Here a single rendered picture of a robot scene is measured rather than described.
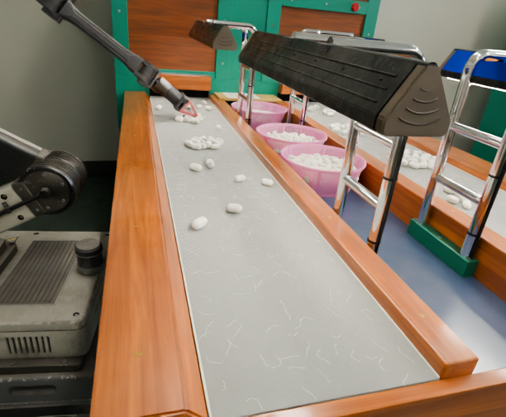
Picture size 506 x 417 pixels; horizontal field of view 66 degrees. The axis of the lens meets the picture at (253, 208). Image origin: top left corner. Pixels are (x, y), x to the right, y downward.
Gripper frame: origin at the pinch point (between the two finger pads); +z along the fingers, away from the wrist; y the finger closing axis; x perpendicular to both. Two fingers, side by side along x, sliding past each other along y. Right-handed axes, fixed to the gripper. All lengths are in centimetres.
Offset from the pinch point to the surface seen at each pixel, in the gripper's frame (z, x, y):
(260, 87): 29, -30, 45
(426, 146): 62, -52, -44
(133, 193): -21, 15, -80
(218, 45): -17.7, -24.4, -32.7
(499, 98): 205, -164, 95
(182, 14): -23, -28, 47
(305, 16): 22, -71, 46
